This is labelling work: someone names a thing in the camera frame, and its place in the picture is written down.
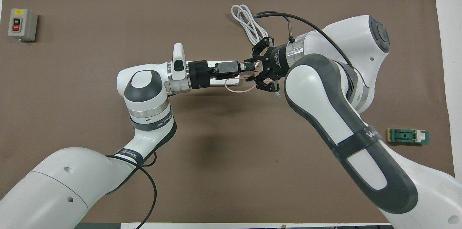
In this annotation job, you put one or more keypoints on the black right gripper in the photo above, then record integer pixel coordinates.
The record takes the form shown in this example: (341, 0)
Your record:
(277, 62)

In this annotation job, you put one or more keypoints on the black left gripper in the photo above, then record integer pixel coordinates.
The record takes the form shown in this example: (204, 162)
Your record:
(200, 74)

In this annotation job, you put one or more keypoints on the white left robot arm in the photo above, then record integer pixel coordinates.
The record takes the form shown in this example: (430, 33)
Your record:
(144, 92)

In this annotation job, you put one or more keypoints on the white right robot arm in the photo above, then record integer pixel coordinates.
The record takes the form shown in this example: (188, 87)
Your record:
(325, 95)

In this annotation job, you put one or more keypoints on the brown table mat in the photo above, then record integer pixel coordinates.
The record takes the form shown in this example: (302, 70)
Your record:
(231, 185)

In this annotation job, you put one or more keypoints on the green circuit board block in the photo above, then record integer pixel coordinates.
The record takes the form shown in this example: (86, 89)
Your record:
(404, 137)

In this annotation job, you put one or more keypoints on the grey on-off switch box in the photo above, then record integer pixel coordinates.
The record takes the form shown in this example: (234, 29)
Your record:
(26, 23)

